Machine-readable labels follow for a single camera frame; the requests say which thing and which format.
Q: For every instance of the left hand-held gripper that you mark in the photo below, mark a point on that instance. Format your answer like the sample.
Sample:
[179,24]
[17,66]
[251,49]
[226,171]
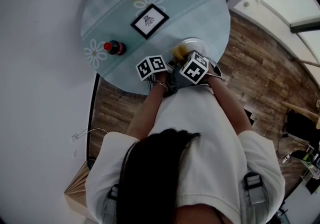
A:
[150,67]

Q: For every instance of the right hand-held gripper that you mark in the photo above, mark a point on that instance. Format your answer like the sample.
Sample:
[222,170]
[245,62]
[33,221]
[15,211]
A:
[195,69]

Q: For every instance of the bread roll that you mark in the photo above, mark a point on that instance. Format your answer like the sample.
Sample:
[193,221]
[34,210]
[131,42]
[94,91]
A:
[179,53]

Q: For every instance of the person's right forearm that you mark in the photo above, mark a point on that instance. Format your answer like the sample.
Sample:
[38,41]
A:
[232,107]

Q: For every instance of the person's left forearm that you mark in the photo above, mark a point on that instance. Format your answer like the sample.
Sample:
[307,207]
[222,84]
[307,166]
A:
[145,115]

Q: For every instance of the round table with blue cloth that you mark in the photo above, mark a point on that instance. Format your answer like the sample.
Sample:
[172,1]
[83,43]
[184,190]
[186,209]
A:
[190,10]

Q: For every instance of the cola bottle with red cap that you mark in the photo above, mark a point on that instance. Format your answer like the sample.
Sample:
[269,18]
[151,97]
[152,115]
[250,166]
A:
[115,47]

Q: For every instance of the black box device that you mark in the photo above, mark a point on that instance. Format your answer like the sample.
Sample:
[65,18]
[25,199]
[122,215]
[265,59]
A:
[249,117]

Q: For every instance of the person's white shirt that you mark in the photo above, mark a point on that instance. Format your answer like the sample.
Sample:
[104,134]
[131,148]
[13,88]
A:
[202,142]

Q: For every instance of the small grey round fixture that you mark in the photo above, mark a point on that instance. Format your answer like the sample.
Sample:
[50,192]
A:
[246,4]

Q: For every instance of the glass sliding door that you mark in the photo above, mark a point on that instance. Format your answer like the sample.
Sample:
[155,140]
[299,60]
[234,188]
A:
[272,0]

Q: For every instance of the light wooden table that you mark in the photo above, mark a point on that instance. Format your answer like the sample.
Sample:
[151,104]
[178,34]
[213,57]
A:
[300,110]

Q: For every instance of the black bag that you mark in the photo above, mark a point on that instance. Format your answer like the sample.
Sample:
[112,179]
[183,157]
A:
[300,122]

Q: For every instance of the black round stool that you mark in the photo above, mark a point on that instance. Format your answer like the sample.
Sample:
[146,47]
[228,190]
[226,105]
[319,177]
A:
[92,164]

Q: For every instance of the white power strip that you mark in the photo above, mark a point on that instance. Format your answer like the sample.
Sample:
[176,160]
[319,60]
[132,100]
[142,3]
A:
[285,159]

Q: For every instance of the beige ribbed box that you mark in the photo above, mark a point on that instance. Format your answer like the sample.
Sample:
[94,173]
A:
[78,193]

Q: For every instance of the black picture frame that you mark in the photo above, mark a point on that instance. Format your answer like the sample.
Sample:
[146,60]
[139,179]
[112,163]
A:
[150,21]

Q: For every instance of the white wall socket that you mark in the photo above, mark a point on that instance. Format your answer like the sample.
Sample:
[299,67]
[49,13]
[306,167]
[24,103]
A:
[75,137]

